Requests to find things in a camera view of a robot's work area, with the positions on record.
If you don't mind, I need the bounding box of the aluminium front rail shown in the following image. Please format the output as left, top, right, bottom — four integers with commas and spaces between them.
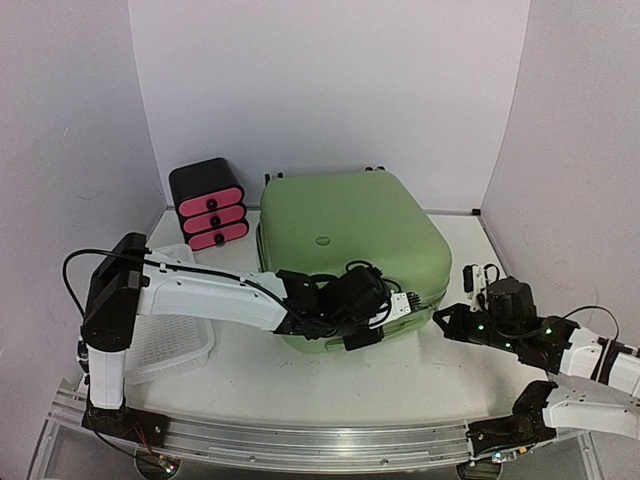
44, 414, 591, 469

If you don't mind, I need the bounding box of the white perforated plastic basket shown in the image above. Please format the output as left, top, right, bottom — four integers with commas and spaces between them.
125, 315, 215, 385

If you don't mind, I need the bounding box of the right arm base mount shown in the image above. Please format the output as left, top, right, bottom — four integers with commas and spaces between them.
466, 402, 557, 458

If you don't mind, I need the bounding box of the black pink drawer organizer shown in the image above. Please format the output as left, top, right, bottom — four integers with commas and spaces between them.
169, 158, 249, 251

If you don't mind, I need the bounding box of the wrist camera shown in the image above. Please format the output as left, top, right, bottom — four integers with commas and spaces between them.
314, 260, 421, 330
462, 264, 539, 331

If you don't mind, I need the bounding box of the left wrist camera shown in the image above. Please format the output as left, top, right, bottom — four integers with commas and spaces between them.
314, 260, 421, 330

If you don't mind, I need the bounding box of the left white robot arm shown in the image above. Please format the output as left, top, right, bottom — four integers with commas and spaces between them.
63, 232, 392, 437

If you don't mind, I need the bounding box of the green hard-shell suitcase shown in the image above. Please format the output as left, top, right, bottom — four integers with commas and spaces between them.
256, 170, 452, 343

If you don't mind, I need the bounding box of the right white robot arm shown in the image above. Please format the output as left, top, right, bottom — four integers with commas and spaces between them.
433, 304, 639, 453

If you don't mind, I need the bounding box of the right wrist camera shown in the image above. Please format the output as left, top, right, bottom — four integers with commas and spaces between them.
462, 264, 539, 331

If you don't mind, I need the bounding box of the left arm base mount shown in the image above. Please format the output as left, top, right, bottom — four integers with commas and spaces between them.
82, 404, 170, 447

